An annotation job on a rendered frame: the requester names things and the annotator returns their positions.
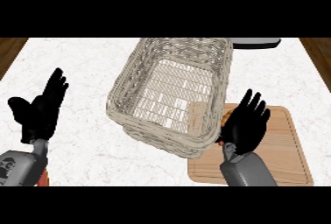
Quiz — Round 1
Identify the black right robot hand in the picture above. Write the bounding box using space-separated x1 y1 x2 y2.
218 88 274 156

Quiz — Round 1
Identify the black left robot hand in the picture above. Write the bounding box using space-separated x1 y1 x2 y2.
6 67 70 145

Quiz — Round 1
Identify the golden brown croissant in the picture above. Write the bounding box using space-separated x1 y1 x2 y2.
218 109 237 147

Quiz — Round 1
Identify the wooden cutting board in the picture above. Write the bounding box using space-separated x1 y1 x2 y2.
187 101 317 186

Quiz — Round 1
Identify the pale wicker basket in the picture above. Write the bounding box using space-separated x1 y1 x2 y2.
105 38 235 159

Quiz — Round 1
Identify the grey flat appliance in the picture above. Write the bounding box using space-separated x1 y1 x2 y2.
231 38 283 50

